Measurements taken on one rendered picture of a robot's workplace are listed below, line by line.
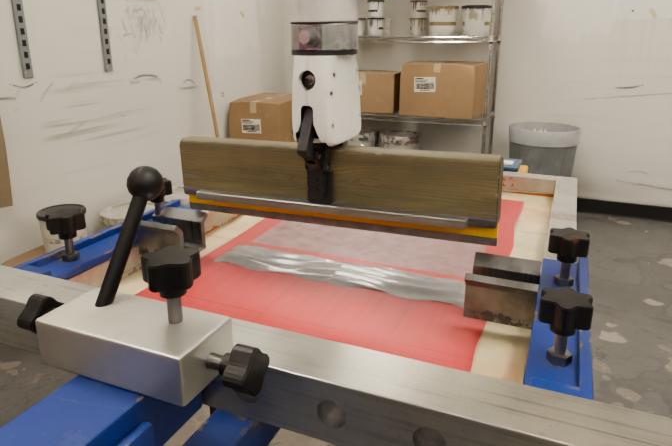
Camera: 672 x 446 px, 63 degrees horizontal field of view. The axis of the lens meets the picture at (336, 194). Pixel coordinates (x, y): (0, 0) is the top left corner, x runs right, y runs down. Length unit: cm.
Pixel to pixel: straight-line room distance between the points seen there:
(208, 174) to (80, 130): 237
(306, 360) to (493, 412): 13
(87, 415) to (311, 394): 14
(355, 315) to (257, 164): 22
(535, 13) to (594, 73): 58
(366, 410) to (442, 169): 30
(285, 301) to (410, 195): 20
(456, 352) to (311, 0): 39
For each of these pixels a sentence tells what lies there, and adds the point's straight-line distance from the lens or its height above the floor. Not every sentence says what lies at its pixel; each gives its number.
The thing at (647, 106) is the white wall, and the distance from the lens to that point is 429.
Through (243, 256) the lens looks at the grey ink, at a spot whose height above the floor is 96.
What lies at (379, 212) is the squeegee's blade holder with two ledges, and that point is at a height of 107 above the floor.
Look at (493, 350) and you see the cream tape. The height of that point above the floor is 95.
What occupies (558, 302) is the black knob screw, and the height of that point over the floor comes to 106.
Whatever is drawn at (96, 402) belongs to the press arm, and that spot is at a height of 104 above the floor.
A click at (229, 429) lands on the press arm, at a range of 56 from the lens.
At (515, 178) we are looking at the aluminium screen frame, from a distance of 116.
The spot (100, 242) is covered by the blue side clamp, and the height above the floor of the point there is 100.
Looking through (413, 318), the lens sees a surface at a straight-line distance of 65.
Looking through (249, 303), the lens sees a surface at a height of 95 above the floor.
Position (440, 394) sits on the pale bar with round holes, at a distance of 39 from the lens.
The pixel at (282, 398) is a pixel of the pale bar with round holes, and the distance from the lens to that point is 42.
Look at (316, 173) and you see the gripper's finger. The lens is 63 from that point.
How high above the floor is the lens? 127
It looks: 16 degrees down
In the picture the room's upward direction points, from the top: straight up
